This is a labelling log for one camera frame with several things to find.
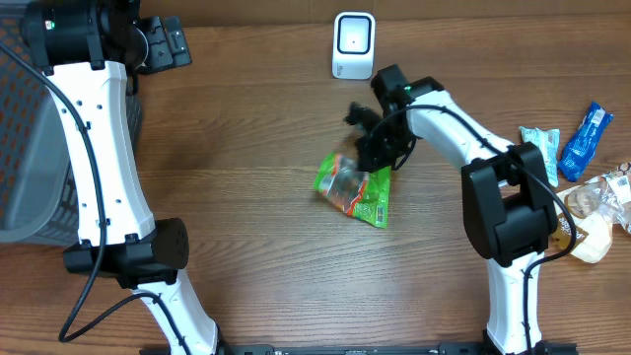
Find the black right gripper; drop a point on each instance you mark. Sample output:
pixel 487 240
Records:
pixel 370 159

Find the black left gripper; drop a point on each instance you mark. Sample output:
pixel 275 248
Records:
pixel 166 54

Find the mint green snack packet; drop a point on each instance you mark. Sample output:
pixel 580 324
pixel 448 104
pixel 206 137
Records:
pixel 547 141

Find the blue snack bar wrapper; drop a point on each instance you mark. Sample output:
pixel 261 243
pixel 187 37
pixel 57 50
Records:
pixel 581 148

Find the beige foil snack pouch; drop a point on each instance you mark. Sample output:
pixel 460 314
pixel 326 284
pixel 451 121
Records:
pixel 596 206

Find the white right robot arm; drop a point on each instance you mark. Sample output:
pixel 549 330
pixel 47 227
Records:
pixel 509 209

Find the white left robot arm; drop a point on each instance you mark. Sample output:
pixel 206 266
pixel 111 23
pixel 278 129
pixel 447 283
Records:
pixel 90 55

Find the white barcode scanner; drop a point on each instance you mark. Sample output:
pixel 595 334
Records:
pixel 353 49

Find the grey plastic mesh basket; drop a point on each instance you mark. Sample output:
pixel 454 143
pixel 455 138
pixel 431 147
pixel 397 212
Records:
pixel 39 203

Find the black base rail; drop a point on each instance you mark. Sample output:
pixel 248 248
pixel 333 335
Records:
pixel 445 348

